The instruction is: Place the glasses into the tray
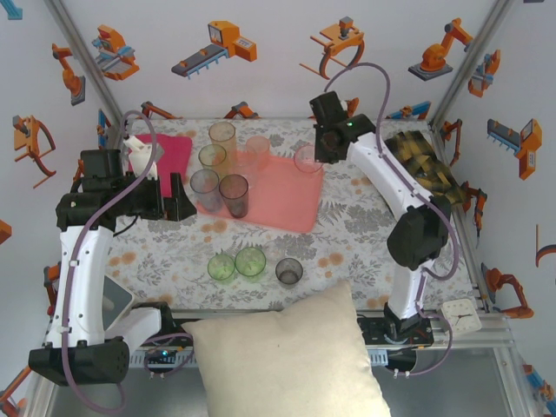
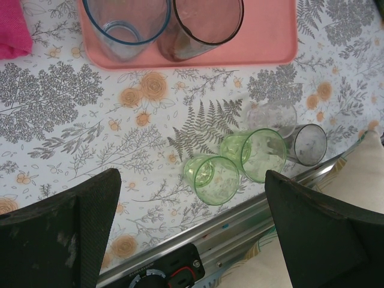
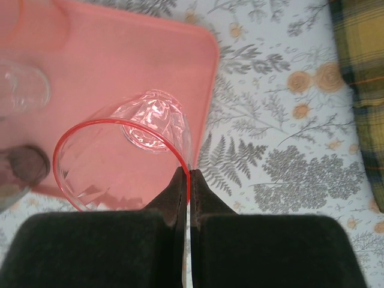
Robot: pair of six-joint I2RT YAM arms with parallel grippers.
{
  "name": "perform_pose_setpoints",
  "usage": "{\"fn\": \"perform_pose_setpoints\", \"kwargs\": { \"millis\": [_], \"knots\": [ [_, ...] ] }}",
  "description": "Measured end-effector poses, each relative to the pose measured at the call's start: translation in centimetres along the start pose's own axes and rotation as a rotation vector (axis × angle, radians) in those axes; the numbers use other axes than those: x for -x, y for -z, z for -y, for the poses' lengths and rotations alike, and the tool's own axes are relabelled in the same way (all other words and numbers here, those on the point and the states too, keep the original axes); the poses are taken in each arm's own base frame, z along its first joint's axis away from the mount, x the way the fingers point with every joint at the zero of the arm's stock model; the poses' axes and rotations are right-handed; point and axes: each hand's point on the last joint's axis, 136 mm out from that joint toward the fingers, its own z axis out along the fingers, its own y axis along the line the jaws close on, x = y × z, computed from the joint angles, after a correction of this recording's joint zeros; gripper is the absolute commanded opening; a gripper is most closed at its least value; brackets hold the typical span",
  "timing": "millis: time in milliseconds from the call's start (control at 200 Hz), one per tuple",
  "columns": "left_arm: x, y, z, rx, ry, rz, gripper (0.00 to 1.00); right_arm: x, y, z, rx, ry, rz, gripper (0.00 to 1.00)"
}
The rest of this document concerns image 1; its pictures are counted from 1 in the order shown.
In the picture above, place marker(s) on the beige pillow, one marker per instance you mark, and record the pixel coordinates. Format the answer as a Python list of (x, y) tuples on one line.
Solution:
[(282, 356)]

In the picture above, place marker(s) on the white framed tablet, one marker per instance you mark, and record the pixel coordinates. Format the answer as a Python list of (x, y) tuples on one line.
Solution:
[(119, 299)]

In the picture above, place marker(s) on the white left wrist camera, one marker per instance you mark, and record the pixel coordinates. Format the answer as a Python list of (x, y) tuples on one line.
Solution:
[(143, 158)]

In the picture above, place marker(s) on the grey blue glass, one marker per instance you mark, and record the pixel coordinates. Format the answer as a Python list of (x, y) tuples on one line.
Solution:
[(205, 191)]

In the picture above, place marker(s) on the salmon pink plastic tray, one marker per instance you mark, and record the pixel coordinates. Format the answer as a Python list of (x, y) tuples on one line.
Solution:
[(282, 200)]

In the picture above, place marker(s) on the black controller board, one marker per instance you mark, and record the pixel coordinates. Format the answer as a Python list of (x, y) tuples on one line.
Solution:
[(167, 352)]

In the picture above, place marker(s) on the orange pink glass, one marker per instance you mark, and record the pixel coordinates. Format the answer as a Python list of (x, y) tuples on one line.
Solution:
[(258, 152)]

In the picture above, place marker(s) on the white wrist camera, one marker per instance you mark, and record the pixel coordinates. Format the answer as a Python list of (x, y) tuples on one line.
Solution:
[(143, 158), (345, 105)]

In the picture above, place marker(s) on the magenta folded cloth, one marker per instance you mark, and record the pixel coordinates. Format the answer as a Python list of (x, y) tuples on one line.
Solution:
[(174, 150)]

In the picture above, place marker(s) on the yellow black plaid shirt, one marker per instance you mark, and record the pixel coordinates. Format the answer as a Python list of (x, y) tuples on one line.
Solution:
[(417, 152)]

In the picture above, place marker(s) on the aluminium frame post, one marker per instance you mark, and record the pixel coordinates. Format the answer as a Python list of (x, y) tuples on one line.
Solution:
[(87, 65), (473, 61)]

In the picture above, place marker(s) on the green short glass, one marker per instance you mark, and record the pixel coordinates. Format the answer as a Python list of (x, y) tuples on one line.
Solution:
[(221, 271), (250, 265)]

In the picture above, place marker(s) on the dark purple glass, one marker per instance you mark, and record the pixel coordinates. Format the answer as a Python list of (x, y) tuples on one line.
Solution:
[(234, 197)]

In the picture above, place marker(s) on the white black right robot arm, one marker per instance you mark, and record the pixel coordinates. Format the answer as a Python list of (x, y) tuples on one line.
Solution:
[(382, 174)]

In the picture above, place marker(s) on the olive green glass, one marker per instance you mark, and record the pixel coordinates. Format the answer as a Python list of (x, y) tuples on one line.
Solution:
[(213, 160)]

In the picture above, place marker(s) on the dark grey short glass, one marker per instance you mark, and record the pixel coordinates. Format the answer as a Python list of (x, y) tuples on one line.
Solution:
[(289, 273)]

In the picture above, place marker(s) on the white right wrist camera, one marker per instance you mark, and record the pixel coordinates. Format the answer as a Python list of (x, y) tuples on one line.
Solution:
[(345, 105)]

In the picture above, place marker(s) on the pale pink glass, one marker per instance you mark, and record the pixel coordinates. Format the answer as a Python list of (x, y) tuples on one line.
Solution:
[(304, 167)]

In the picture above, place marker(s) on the tall amber glass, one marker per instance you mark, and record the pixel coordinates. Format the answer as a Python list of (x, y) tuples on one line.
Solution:
[(222, 139)]

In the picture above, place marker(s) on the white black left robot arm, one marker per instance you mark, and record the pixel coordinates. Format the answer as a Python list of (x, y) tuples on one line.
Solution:
[(82, 282)]

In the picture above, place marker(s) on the white square clock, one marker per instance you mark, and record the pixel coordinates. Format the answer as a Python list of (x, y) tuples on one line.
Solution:
[(461, 316)]

